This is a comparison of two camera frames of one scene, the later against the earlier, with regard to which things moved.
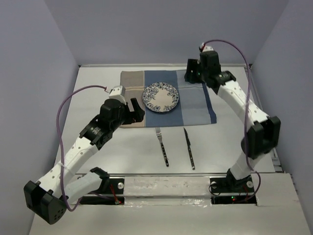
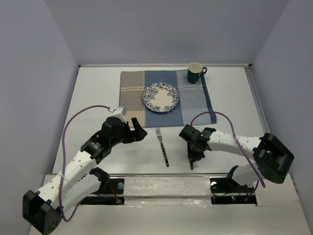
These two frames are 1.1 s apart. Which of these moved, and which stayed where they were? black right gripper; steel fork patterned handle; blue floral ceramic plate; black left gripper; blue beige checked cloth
Moved: black left gripper; black right gripper
Stayed: blue floral ceramic plate; steel fork patterned handle; blue beige checked cloth
